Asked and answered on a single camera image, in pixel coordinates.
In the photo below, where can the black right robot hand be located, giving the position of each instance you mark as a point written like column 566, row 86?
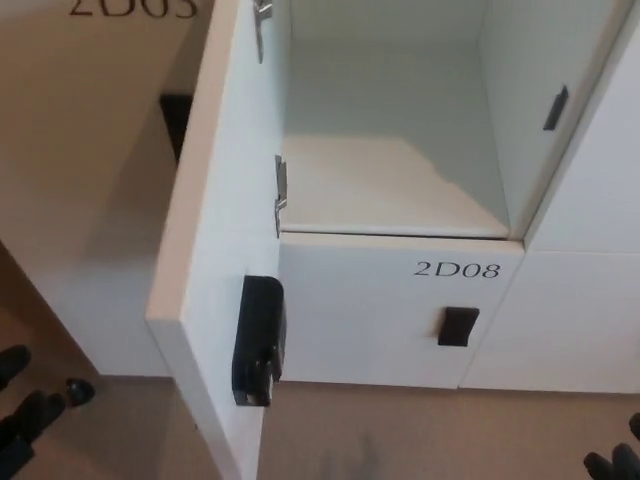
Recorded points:
column 620, row 465

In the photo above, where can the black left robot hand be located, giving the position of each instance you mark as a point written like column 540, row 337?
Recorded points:
column 30, row 420

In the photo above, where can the white cabinet door 2D07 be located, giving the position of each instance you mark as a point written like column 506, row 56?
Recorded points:
column 220, row 200

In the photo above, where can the silver door hinge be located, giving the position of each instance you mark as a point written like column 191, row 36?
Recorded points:
column 281, row 185
column 261, row 25

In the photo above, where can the white cabinet carcass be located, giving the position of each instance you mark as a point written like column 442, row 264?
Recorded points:
column 380, row 125

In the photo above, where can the black floor doorstop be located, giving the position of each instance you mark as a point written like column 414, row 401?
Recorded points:
column 80, row 391

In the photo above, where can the black lock box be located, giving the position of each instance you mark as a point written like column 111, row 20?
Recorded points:
column 257, row 330

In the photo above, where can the black strike plate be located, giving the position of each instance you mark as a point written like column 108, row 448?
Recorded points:
column 556, row 107

